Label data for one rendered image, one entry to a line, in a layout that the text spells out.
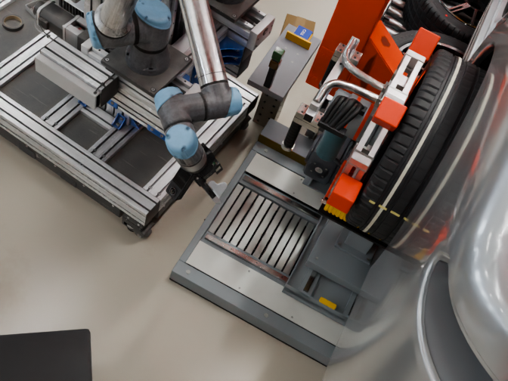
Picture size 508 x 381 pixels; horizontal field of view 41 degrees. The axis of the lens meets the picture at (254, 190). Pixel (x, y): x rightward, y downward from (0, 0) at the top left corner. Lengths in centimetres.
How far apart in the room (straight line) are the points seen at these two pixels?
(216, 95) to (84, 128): 128
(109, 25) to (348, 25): 94
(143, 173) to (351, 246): 90
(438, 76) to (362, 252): 95
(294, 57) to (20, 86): 118
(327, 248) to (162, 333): 74
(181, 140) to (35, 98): 148
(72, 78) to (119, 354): 103
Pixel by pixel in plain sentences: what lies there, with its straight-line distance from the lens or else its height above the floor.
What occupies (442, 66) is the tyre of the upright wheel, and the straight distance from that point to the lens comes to 220.
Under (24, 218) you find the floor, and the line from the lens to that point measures 297.
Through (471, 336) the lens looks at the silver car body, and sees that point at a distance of 123.
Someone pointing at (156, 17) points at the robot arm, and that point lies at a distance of 222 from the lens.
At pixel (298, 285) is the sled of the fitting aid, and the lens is 278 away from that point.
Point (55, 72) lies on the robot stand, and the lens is 247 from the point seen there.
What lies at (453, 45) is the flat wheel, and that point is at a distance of 343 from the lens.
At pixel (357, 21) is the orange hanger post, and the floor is 92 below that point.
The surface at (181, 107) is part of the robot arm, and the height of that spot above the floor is 123.
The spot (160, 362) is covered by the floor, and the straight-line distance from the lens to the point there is 271.
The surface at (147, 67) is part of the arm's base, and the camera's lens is 233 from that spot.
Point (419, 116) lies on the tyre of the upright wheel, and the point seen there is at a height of 114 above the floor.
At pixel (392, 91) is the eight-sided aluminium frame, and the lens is 213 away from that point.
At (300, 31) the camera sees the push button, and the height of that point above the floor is 48.
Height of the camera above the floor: 254
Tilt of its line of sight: 54 degrees down
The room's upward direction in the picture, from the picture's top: 21 degrees clockwise
